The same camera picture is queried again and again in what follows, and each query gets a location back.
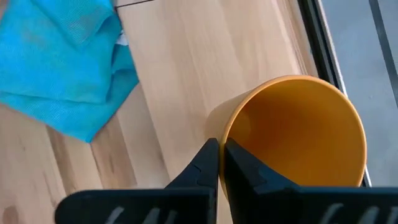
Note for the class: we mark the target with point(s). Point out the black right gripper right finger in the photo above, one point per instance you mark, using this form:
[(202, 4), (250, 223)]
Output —
[(248, 174)]

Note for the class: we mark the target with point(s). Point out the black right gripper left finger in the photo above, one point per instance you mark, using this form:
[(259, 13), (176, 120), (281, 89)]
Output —
[(202, 174)]

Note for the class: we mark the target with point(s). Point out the orange plastic cup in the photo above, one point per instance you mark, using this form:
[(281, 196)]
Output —
[(298, 133)]

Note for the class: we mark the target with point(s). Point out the blue microfibre cloth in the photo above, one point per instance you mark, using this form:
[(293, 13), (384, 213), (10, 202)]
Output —
[(59, 68)]

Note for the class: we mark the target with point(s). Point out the black aluminium rig frame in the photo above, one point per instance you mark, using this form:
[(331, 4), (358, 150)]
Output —
[(320, 46)]

